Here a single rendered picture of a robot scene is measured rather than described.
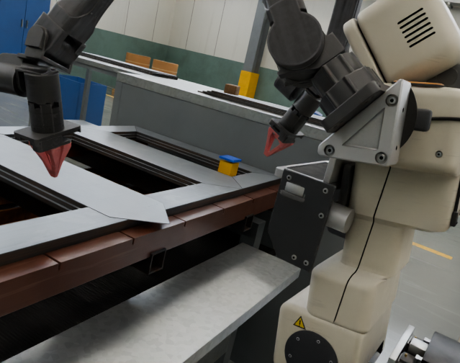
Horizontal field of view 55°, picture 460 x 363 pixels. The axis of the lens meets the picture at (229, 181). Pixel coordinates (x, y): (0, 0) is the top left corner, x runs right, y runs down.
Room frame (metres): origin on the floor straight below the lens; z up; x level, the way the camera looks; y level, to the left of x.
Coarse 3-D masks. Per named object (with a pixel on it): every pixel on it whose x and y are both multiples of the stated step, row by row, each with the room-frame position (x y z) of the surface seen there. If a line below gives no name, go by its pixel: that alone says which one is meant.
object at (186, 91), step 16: (128, 80) 2.03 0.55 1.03; (144, 80) 1.99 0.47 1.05; (160, 80) 2.15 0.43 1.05; (176, 80) 2.45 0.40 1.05; (176, 96) 1.90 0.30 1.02; (192, 96) 1.87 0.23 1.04; (208, 96) 1.89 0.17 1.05; (240, 96) 2.39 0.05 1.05; (240, 112) 1.76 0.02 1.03; (256, 112) 1.73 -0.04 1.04; (304, 128) 1.64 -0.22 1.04; (320, 128) 1.63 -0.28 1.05
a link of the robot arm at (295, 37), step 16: (272, 0) 0.69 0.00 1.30; (288, 0) 0.66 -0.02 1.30; (272, 16) 0.66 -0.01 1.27; (288, 16) 0.65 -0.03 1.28; (304, 16) 0.64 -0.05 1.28; (272, 32) 0.65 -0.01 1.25; (288, 32) 0.64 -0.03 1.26; (304, 32) 0.63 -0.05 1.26; (320, 32) 0.63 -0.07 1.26; (272, 48) 0.64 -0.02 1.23; (288, 48) 0.63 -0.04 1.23; (304, 48) 0.63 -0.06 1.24; (320, 48) 0.63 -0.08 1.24; (288, 64) 0.63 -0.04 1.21; (304, 64) 0.63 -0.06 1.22
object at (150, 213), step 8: (144, 208) 0.95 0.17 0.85; (152, 208) 0.96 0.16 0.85; (160, 208) 0.97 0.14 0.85; (112, 216) 0.86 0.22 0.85; (120, 216) 0.87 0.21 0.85; (128, 216) 0.88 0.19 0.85; (136, 216) 0.89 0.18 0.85; (144, 216) 0.90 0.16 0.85; (152, 216) 0.91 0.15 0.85; (160, 216) 0.92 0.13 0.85
